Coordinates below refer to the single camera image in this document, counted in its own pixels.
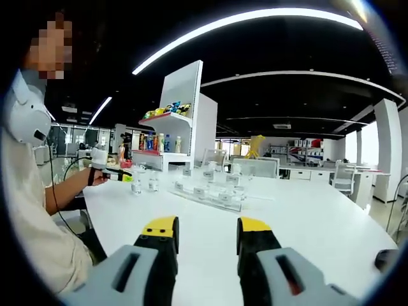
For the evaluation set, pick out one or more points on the ceiling air vent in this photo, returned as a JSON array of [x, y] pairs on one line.
[[282, 126]]

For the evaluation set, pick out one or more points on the row of snack bags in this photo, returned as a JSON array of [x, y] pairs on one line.
[[167, 110]]

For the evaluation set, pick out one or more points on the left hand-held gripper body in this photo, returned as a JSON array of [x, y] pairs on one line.
[[99, 156]]

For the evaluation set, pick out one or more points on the orange drink bottle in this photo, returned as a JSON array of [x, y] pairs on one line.
[[121, 154]]

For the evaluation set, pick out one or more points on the straight ceiling light strip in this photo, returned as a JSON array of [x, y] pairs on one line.
[[100, 110]]

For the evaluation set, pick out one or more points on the row of drink bottles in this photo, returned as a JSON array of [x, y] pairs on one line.
[[161, 143]]

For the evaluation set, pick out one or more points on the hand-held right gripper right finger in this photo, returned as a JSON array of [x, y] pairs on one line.
[[271, 274]]

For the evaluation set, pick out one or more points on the white display shelf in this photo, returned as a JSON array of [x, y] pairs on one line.
[[181, 86]]

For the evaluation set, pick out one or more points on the curved ceiling light strip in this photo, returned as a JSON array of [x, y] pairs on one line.
[[239, 17]]

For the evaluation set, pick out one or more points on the person's left hand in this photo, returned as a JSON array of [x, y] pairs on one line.
[[99, 178]]

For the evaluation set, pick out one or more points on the row of white desks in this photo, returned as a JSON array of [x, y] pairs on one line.
[[306, 174]]

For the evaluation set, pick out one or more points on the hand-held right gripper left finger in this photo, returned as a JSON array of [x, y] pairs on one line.
[[143, 274]]

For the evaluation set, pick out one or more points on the white mesh office chair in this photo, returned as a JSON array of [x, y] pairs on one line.
[[343, 178], [214, 159]]

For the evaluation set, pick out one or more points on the white wearable device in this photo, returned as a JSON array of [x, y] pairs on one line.
[[27, 118]]

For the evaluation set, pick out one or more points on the storage shelf with boxes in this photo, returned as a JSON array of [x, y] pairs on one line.
[[298, 152]]

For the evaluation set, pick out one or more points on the black computer mouse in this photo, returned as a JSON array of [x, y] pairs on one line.
[[386, 260]]

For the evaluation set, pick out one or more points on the red container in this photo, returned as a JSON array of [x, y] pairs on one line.
[[126, 164]]

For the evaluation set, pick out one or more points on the clear acrylic reagent rack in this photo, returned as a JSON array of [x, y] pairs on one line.
[[197, 191]]

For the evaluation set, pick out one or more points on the large dark monitor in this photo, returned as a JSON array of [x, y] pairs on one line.
[[387, 54]]

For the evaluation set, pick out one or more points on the person in beige shirt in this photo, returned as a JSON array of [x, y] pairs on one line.
[[35, 229]]

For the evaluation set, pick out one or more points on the white desk divider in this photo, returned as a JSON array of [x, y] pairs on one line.
[[258, 168]]

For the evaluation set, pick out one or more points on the yellow figure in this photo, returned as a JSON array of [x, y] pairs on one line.
[[255, 146]]

